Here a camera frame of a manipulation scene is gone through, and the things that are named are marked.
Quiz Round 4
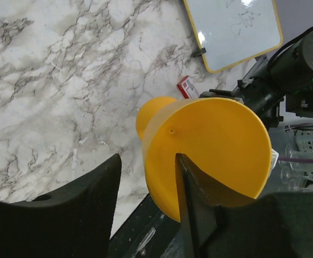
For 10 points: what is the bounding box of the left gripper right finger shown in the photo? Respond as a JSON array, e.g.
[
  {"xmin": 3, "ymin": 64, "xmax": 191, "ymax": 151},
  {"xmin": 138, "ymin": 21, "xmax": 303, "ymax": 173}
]
[{"xmin": 175, "ymin": 153, "xmax": 313, "ymax": 257}]

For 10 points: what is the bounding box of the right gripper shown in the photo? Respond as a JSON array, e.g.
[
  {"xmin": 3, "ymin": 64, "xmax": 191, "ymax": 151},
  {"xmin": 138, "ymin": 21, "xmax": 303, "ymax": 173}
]
[{"xmin": 200, "ymin": 78, "xmax": 284, "ymax": 129}]

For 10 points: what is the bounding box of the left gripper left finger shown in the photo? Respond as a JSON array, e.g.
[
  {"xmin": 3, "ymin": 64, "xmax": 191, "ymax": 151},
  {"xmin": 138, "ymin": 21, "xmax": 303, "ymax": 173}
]
[{"xmin": 0, "ymin": 154, "xmax": 122, "ymax": 257}]

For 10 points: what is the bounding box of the orange wine glass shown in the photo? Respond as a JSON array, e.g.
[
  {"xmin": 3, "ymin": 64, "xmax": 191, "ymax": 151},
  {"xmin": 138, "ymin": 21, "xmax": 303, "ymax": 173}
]
[{"xmin": 136, "ymin": 97, "xmax": 272, "ymax": 221}]

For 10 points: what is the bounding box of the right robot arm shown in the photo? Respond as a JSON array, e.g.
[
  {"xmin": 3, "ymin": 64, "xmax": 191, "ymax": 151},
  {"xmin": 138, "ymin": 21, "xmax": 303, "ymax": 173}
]
[{"xmin": 200, "ymin": 27, "xmax": 313, "ymax": 128}]

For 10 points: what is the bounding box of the small whiteboard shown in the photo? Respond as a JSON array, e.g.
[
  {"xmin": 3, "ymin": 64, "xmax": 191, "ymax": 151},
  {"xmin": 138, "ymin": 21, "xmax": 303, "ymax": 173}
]
[{"xmin": 183, "ymin": 0, "xmax": 283, "ymax": 73}]

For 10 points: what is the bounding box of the red white eraser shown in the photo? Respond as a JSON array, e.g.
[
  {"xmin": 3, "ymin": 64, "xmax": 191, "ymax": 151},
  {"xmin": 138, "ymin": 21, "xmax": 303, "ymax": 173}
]
[{"xmin": 177, "ymin": 75, "xmax": 200, "ymax": 99}]

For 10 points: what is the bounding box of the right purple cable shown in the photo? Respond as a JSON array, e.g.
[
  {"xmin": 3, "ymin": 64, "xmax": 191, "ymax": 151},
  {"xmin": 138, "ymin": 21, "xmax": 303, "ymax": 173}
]
[{"xmin": 277, "ymin": 155, "xmax": 313, "ymax": 163}]

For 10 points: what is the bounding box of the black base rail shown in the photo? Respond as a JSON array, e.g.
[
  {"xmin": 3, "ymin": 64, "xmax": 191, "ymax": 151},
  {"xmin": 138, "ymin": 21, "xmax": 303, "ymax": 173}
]
[{"xmin": 108, "ymin": 195, "xmax": 184, "ymax": 258}]

